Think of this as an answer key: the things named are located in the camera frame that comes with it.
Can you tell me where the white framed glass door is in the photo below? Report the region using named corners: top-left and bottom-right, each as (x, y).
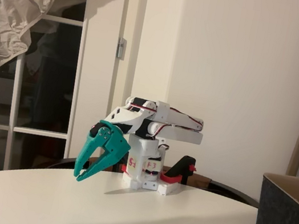
top-left (0, 0), bottom-right (148, 199)

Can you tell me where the metal door hinge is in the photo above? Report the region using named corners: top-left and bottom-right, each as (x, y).
top-left (114, 37), bottom-right (128, 61)

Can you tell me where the beige crumpled curtain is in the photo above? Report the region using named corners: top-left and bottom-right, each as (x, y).
top-left (0, 0), bottom-right (87, 191)

